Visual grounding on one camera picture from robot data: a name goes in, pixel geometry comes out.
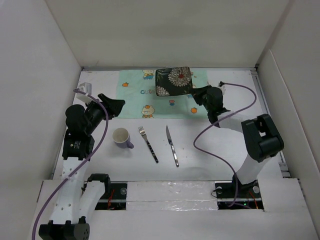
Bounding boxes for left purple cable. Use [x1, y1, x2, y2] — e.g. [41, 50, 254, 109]
[31, 88, 110, 240]

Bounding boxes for black floral square plate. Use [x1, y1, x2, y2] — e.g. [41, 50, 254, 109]
[155, 66, 193, 97]

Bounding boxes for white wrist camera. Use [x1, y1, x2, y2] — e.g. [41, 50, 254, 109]
[77, 82, 92, 95]
[218, 81, 226, 95]

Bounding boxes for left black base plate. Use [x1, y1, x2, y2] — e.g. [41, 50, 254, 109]
[81, 173, 128, 211]

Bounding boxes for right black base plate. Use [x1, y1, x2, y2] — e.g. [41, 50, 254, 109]
[211, 180, 264, 210]

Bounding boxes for green cartoon print cloth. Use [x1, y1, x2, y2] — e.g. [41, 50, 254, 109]
[116, 69, 207, 119]

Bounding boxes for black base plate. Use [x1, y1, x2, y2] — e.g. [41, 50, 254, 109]
[81, 173, 128, 211]
[211, 180, 264, 210]

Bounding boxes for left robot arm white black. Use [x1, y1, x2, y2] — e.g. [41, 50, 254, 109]
[31, 90, 126, 240]

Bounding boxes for steel knife patterned handle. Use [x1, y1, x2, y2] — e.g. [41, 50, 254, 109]
[166, 126, 180, 168]

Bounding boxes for purple mug white inside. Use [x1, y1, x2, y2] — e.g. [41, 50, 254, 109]
[112, 127, 134, 149]

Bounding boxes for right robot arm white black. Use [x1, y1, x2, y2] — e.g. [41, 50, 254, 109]
[191, 85, 285, 197]

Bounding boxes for steel fork patterned handle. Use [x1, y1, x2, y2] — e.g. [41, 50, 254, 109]
[138, 126, 159, 164]

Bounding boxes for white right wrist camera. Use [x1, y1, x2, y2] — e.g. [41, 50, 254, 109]
[218, 81, 226, 95]

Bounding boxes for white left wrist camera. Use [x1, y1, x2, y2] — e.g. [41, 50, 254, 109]
[77, 82, 92, 95]

